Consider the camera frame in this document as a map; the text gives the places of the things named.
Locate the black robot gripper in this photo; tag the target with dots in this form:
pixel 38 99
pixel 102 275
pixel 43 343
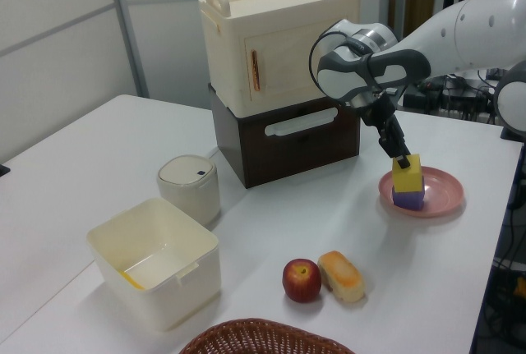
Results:
pixel 376 109

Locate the yellow foam cube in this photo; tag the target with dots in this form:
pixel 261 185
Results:
pixel 409 177

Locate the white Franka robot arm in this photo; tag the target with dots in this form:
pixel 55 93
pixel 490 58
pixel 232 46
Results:
pixel 472 33

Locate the purple foam cube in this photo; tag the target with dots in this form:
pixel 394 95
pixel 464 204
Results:
pixel 409 201

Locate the pink plate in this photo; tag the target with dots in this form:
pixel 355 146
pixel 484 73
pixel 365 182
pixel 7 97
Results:
pixel 444 194

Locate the dark brown drawer box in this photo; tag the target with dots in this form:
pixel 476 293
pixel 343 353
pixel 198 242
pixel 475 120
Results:
pixel 287 157

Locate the short toasted bread roll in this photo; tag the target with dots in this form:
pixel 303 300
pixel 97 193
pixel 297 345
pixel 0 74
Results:
pixel 343 278

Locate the cream plastic cabinet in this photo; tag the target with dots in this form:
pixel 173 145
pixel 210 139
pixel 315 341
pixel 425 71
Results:
pixel 283 42

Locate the red apple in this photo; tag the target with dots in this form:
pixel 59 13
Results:
pixel 301 282

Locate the small white lidded bin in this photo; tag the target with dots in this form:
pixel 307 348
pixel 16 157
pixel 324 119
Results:
pixel 189 189

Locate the brown wicker basket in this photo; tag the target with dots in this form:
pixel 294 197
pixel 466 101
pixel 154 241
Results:
pixel 263 337

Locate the cream plastic open box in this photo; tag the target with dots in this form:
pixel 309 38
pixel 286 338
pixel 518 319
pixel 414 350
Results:
pixel 164 300

